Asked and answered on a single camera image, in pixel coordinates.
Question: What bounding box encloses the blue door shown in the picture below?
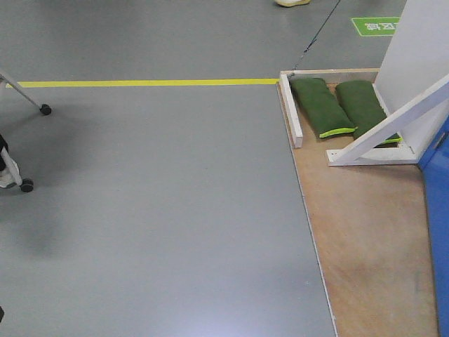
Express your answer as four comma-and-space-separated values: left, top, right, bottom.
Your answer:
418, 121, 448, 336

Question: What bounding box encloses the green sandbag left of pair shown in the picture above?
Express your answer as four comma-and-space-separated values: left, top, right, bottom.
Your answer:
290, 78, 357, 139

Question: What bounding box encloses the green sandbag of pair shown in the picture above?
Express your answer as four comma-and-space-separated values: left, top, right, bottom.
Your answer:
290, 78, 357, 139
335, 80, 387, 140

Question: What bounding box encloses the green sandbag right of pair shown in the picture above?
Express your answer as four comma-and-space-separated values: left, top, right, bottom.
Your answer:
335, 80, 387, 140

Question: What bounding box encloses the wooden base platform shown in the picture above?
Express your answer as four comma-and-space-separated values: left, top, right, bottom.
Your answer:
276, 67, 441, 337

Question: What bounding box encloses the grey wheeled office chair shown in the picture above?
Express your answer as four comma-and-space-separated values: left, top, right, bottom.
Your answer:
0, 68, 53, 193

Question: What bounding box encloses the green floor sign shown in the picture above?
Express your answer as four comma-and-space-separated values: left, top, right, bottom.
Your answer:
351, 17, 400, 37

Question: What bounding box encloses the person in black trousers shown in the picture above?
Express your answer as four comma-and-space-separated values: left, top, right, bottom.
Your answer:
1, 136, 20, 189

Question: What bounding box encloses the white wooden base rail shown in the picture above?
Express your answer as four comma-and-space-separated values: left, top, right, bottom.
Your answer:
279, 72, 303, 149

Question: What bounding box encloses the white door frame structure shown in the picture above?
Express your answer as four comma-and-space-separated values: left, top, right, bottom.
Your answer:
327, 1, 448, 166

